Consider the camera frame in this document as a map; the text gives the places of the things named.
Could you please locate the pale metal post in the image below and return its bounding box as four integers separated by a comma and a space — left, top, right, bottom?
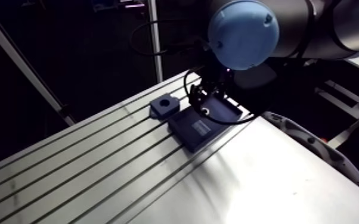
147, 0, 164, 84
0, 1, 76, 127

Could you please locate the dark blue-grey housing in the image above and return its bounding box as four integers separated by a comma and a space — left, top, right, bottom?
149, 93, 181, 120

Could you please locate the pale holed strip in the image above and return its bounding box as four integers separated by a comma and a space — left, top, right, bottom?
261, 110, 359, 185

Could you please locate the white metal frame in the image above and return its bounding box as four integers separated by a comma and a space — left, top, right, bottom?
314, 79, 359, 150

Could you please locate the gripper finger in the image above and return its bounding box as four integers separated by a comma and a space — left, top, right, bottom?
188, 83, 206, 115
211, 88, 228, 105

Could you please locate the dark blue-grey tray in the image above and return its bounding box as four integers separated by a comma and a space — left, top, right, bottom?
167, 94, 243, 154

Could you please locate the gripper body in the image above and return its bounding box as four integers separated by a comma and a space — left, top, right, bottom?
201, 64, 234, 93

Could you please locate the black cable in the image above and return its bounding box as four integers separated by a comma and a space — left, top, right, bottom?
129, 19, 212, 58
183, 66, 272, 126

